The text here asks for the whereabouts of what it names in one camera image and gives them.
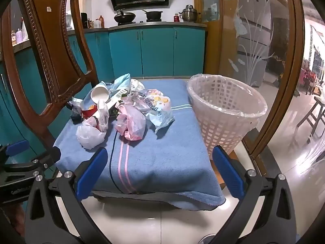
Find white plastic lattice wastebasket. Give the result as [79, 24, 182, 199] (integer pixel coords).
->
[186, 74, 268, 159]

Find white paper cup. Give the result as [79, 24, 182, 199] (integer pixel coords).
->
[91, 86, 111, 105]

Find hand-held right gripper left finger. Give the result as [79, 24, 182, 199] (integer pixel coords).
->
[25, 147, 112, 244]

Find stainless steel pot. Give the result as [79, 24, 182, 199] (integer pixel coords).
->
[178, 4, 201, 22]

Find black cooking pot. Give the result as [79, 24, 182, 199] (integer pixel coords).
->
[142, 9, 163, 21]

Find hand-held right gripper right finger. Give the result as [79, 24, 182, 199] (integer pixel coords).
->
[212, 145, 301, 244]

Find silver and black wrapper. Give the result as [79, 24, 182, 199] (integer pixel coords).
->
[67, 97, 84, 125]

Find clear printed snack packet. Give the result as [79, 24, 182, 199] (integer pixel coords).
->
[129, 89, 176, 134]

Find wooden stool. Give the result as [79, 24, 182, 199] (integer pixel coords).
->
[297, 95, 325, 143]

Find white barcode packet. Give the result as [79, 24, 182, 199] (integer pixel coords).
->
[107, 88, 130, 110]

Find black wok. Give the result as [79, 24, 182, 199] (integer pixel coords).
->
[114, 10, 136, 23]

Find carved wooden chair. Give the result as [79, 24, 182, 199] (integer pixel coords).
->
[0, 0, 102, 150]

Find white plastic bag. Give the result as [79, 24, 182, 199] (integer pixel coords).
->
[76, 99, 109, 149]

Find teal kitchen base cabinets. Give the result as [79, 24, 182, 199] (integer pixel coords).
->
[0, 22, 207, 148]

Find blue striped blanket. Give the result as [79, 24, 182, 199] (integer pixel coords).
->
[53, 79, 226, 206]

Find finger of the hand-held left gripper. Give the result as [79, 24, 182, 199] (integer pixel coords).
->
[0, 148, 62, 177]
[0, 140, 30, 159]

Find light blue wrapper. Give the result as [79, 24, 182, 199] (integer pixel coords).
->
[112, 74, 132, 94]

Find silver refrigerator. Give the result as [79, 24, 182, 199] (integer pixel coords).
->
[237, 0, 270, 87]

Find wood framed glass door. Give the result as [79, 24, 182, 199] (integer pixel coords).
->
[193, 0, 309, 178]

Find crumpled white paper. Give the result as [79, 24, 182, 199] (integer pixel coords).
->
[131, 79, 146, 92]

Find pink plastic bag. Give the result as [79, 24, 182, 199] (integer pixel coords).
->
[114, 104, 146, 141]

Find red wrapper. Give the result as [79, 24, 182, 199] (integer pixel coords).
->
[81, 104, 98, 119]

